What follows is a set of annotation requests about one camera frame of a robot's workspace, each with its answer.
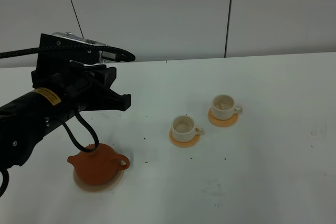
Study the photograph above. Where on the brown clay teapot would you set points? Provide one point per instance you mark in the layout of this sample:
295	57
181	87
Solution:
98	166

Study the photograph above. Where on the far orange coaster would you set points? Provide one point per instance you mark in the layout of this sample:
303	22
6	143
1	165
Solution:
222	123

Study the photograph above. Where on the white teacup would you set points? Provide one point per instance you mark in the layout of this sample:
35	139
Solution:
223	107
184	129

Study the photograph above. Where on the orange coaster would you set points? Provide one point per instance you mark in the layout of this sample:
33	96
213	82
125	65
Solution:
222	123
188	144

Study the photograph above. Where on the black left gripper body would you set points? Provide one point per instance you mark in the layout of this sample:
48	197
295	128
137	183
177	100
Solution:
70	66

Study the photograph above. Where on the beige round teapot saucer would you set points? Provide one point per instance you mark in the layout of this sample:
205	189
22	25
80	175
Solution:
93	189

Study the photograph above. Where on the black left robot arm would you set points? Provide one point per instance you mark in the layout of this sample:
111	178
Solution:
27	119

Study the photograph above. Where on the near white teacup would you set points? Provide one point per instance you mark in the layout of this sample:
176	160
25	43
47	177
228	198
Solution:
184	129

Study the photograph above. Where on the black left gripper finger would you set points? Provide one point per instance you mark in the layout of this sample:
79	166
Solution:
102	98

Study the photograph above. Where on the far white teacup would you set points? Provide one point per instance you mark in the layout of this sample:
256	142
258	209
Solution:
223	107

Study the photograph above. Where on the near orange coaster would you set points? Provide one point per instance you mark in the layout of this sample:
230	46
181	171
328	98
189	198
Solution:
188	144

